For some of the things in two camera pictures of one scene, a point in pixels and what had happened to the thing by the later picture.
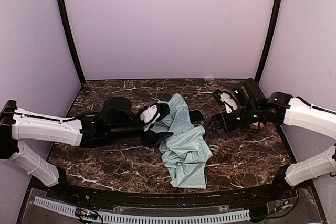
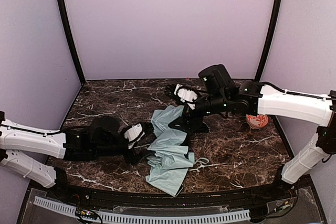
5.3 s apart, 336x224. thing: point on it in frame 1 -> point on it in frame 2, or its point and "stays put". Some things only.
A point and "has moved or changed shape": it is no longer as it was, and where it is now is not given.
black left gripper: [146, 135] -> [140, 147]
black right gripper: [227, 121] -> [188, 114]
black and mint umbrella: [185, 151] has moved or changed shape
